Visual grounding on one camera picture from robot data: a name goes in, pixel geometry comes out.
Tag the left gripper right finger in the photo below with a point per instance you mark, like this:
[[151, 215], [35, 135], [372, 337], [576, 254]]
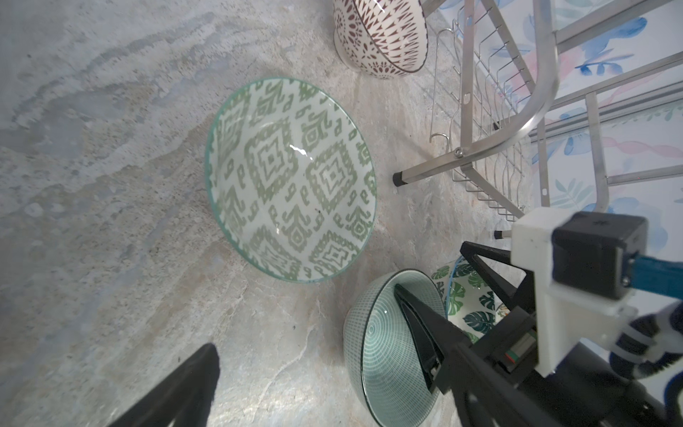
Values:
[[482, 397]]

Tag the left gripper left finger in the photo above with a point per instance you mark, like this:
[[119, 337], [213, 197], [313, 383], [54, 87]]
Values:
[[184, 398]]

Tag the pale green grid bowl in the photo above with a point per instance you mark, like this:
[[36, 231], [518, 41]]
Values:
[[379, 351]]

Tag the green geometric pattern bowl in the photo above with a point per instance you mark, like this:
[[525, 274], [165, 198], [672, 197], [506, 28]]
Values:
[[290, 180]]

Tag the green monstera leaf bowl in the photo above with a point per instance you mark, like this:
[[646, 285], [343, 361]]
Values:
[[470, 303]]

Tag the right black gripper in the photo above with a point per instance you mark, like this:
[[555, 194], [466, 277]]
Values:
[[435, 337]]

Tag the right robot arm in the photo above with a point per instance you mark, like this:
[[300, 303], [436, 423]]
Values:
[[586, 390]]

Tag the maroon patterned white bowl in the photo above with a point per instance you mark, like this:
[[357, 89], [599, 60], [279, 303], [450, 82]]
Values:
[[384, 39]]

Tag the stainless steel dish rack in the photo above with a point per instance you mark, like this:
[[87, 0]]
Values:
[[550, 44]]

